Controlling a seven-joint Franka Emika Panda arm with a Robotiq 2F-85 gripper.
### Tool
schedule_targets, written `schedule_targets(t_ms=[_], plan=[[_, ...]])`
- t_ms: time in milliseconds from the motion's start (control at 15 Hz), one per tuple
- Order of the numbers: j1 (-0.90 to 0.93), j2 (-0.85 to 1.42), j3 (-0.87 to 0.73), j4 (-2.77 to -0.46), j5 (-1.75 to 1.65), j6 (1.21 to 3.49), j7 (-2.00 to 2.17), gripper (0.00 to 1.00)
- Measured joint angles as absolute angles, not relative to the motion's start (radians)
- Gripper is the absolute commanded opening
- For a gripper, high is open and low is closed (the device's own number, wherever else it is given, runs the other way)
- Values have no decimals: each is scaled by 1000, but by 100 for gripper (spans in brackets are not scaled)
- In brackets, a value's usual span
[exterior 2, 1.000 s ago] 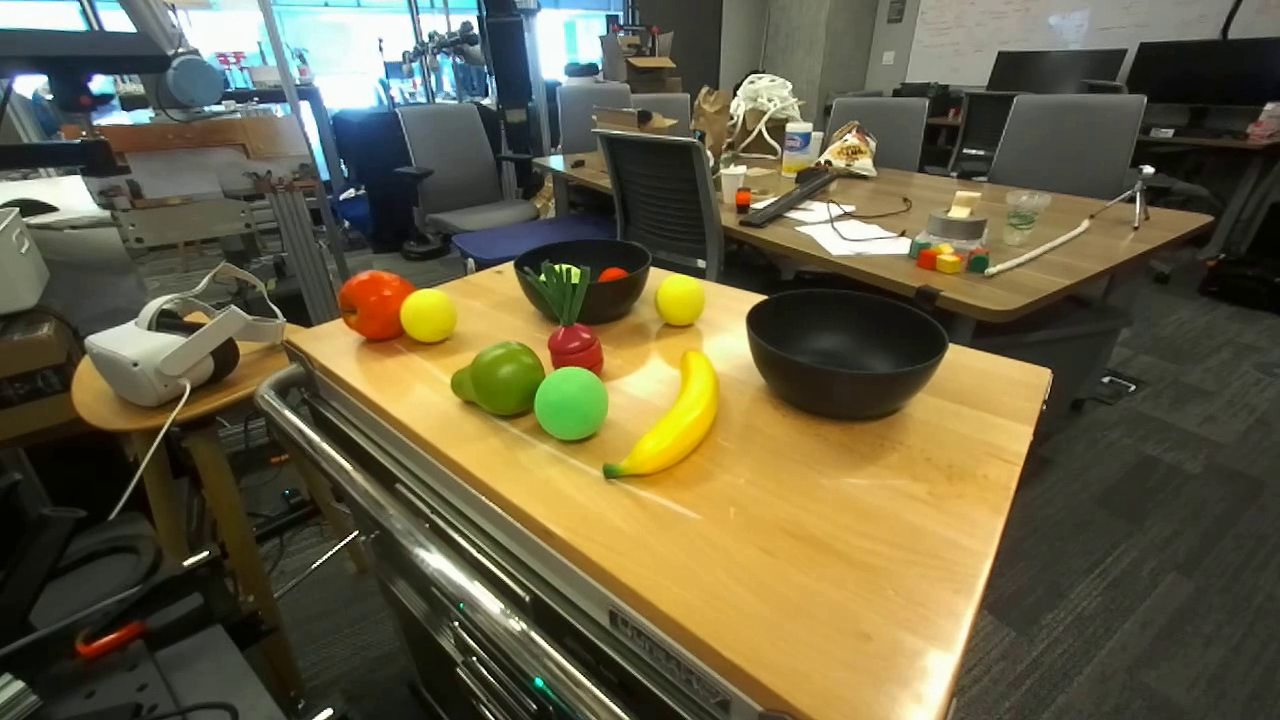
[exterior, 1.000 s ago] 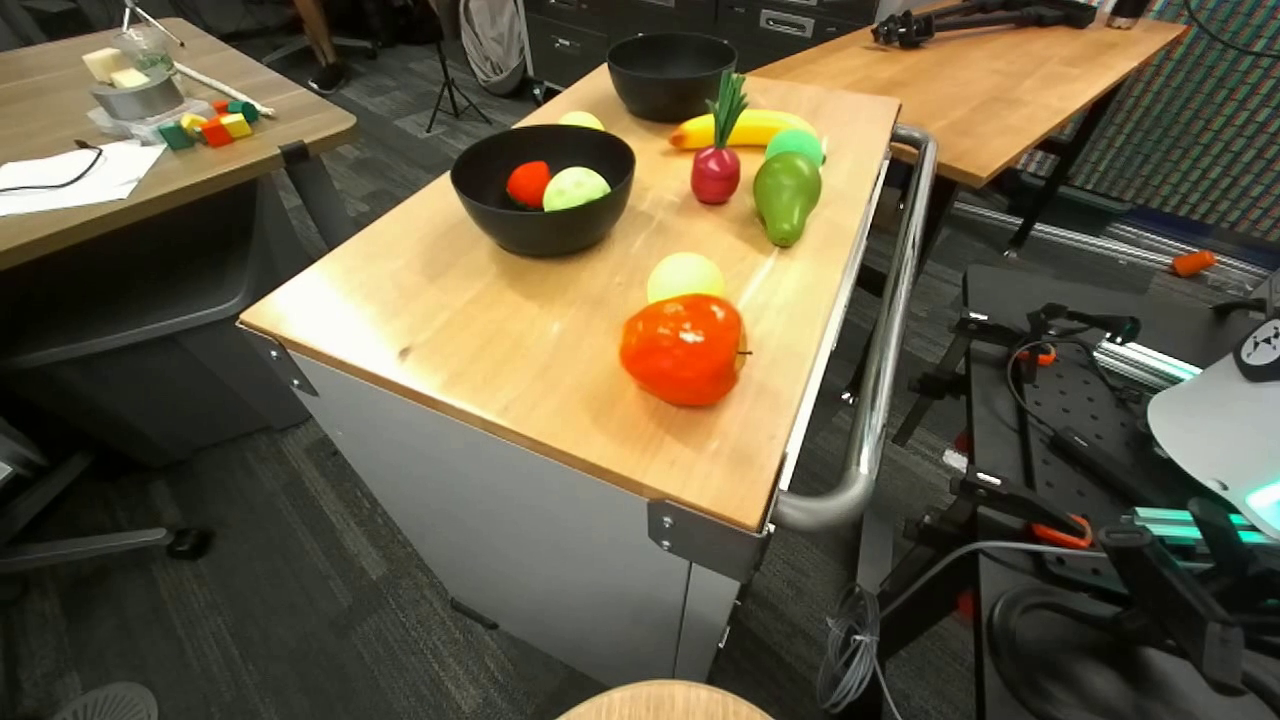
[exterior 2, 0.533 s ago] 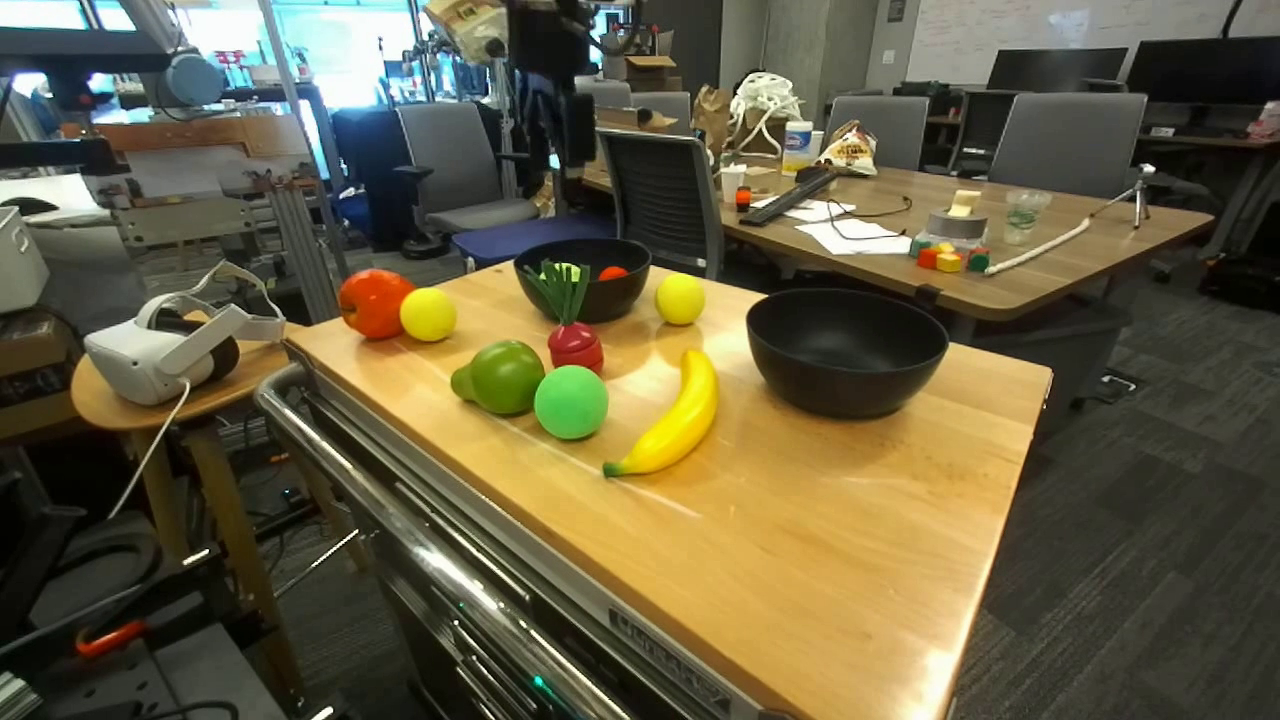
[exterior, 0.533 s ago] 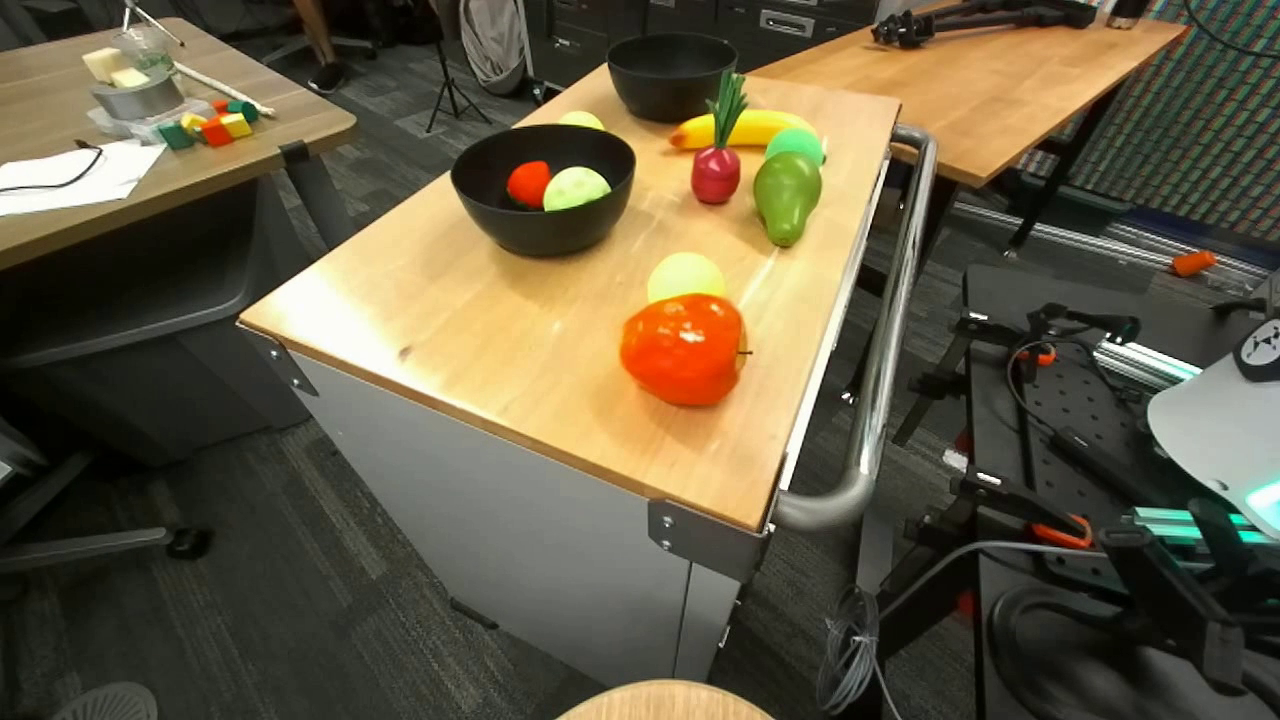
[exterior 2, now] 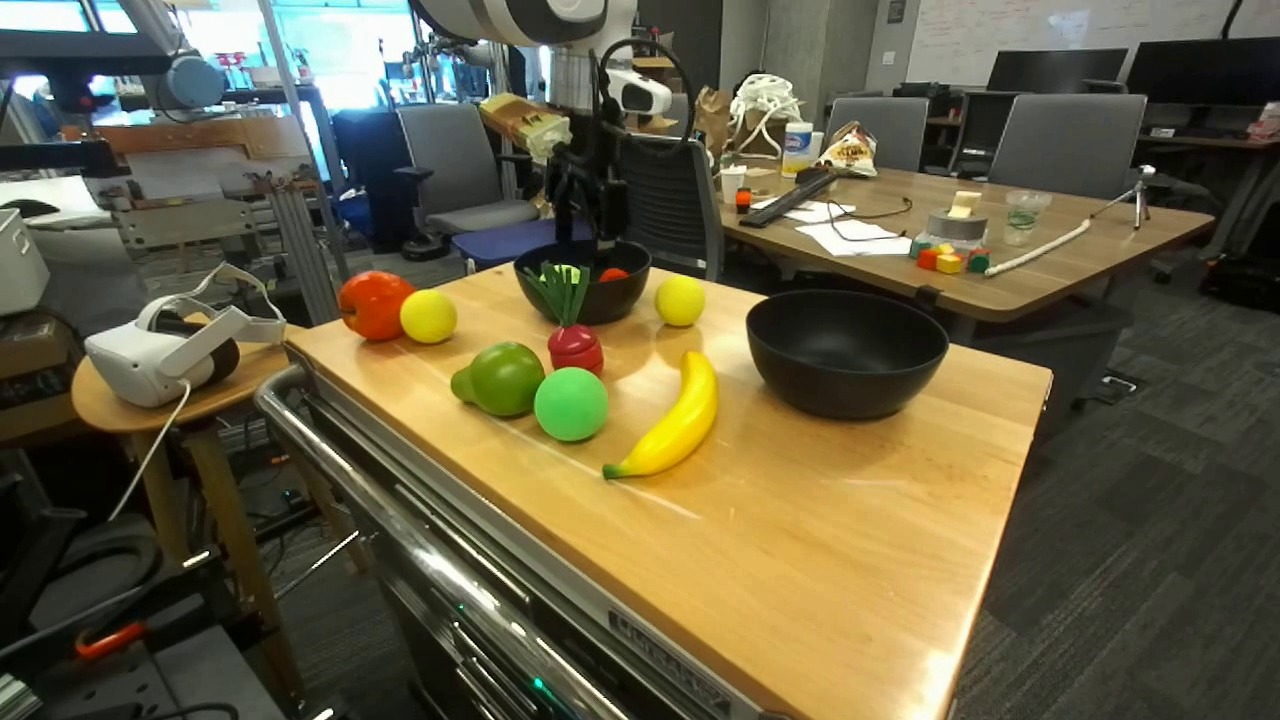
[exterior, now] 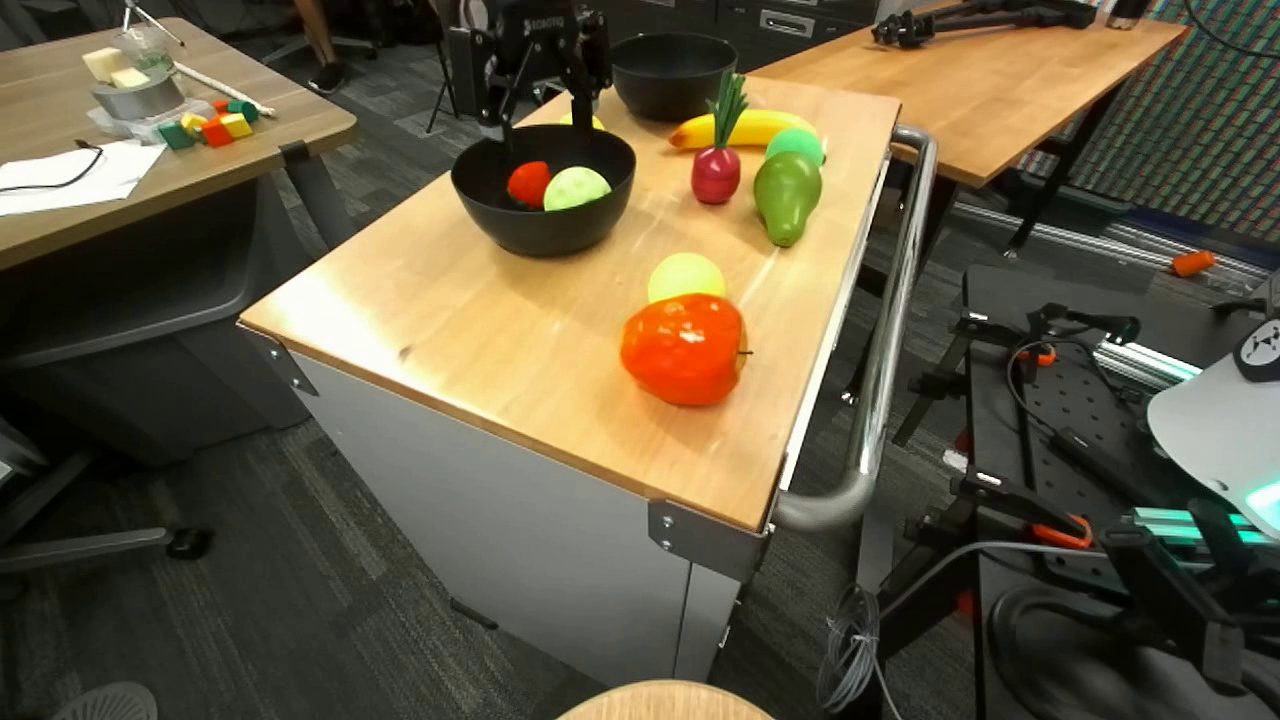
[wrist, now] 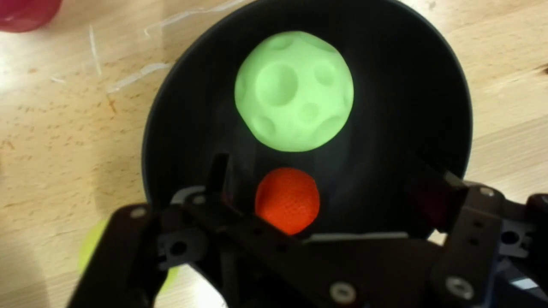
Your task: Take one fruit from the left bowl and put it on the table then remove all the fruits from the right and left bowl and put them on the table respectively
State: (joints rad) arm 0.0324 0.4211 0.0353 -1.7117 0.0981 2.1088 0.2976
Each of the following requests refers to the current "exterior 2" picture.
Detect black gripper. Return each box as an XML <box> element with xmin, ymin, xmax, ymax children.
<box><xmin>541</xmin><ymin>120</ymin><xmax>630</xmax><ymax>264</ymax></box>

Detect yellow round fruit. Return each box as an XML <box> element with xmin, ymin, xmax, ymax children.
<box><xmin>653</xmin><ymin>268</ymin><xmax>711</xmax><ymax>333</ymax></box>
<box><xmin>395</xmin><ymin>284</ymin><xmax>460</xmax><ymax>347</ymax></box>

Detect red apple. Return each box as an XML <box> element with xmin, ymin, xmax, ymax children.
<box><xmin>334</xmin><ymin>268</ymin><xmax>415</xmax><ymax>343</ymax></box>
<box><xmin>531</xmin><ymin>258</ymin><xmax>608</xmax><ymax>381</ymax></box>

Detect olive green pear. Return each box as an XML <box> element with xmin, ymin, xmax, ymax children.
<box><xmin>446</xmin><ymin>339</ymin><xmax>549</xmax><ymax>422</ymax></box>

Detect bright green round fruit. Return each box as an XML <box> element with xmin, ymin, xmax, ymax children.
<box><xmin>531</xmin><ymin>364</ymin><xmax>613</xmax><ymax>449</ymax></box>

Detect yellow plastic banana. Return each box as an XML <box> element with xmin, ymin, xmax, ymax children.
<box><xmin>598</xmin><ymin>347</ymin><xmax>725</xmax><ymax>484</ymax></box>

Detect black round bowl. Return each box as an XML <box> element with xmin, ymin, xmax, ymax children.
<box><xmin>744</xmin><ymin>284</ymin><xmax>950</xmax><ymax>422</ymax></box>
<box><xmin>512</xmin><ymin>236</ymin><xmax>654</xmax><ymax>329</ymax></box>

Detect black office chair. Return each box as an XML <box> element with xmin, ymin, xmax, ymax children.
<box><xmin>621</xmin><ymin>123</ymin><xmax>731</xmax><ymax>280</ymax></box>

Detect blue chair seat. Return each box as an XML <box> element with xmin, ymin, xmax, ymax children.
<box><xmin>444</xmin><ymin>212</ymin><xmax>565</xmax><ymax>271</ymax></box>

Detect black keyboard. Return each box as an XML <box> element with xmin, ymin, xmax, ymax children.
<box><xmin>736</xmin><ymin>161</ymin><xmax>847</xmax><ymax>227</ymax></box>

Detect clear water bottle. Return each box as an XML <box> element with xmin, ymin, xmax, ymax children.
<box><xmin>779</xmin><ymin>116</ymin><xmax>820</xmax><ymax>172</ymax></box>

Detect white paper sheet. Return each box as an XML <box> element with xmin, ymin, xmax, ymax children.
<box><xmin>794</xmin><ymin>194</ymin><xmax>921</xmax><ymax>258</ymax></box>

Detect beige crumpled bag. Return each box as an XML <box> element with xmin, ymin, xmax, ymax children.
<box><xmin>814</xmin><ymin>120</ymin><xmax>885</xmax><ymax>179</ymax></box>

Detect clear container yellow notes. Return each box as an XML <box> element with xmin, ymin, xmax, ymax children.
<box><xmin>926</xmin><ymin>182</ymin><xmax>991</xmax><ymax>249</ymax></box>

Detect round wooden stool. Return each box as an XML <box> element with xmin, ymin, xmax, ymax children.
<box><xmin>68</xmin><ymin>334</ymin><xmax>311</xmax><ymax>705</ymax></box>

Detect white tool cart cabinet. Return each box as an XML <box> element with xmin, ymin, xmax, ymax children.
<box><xmin>272</xmin><ymin>376</ymin><xmax>771</xmax><ymax>720</ymax></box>

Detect clear plastic cup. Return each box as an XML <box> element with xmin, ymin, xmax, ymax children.
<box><xmin>1003</xmin><ymin>182</ymin><xmax>1060</xmax><ymax>233</ymax></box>

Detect white rod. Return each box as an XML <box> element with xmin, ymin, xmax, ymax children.
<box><xmin>978</xmin><ymin>212</ymin><xmax>1144</xmax><ymax>280</ymax></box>

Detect white VR headset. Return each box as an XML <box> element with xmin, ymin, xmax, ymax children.
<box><xmin>80</xmin><ymin>287</ymin><xmax>291</xmax><ymax>412</ymax></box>

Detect wooden office desk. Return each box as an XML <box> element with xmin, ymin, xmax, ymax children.
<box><xmin>716</xmin><ymin>161</ymin><xmax>1221</xmax><ymax>403</ymax></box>

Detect black computer monitor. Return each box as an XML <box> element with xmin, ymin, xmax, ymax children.
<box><xmin>985</xmin><ymin>45</ymin><xmax>1137</xmax><ymax>95</ymax></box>
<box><xmin>1124</xmin><ymin>32</ymin><xmax>1280</xmax><ymax>113</ymax></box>

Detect small silver tripod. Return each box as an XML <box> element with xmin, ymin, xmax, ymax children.
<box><xmin>1128</xmin><ymin>161</ymin><xmax>1164</xmax><ymax>233</ymax></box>

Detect white box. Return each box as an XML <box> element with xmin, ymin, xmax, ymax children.
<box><xmin>0</xmin><ymin>203</ymin><xmax>54</xmax><ymax>320</ymax></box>

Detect white cable coil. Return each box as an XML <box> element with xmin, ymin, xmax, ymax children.
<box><xmin>726</xmin><ymin>69</ymin><xmax>809</xmax><ymax>161</ymax></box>

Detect aluminium frame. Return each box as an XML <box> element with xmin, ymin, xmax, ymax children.
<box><xmin>254</xmin><ymin>156</ymin><xmax>360</xmax><ymax>329</ymax></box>

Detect metal cart handle bar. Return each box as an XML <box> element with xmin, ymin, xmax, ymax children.
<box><xmin>253</xmin><ymin>364</ymin><xmax>630</xmax><ymax>720</ymax></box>

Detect white headset cable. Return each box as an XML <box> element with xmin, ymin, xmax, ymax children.
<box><xmin>103</xmin><ymin>376</ymin><xmax>201</xmax><ymax>529</ymax></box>

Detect orange handled clamp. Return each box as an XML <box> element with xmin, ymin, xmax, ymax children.
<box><xmin>70</xmin><ymin>613</ymin><xmax>153</xmax><ymax>662</ymax></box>

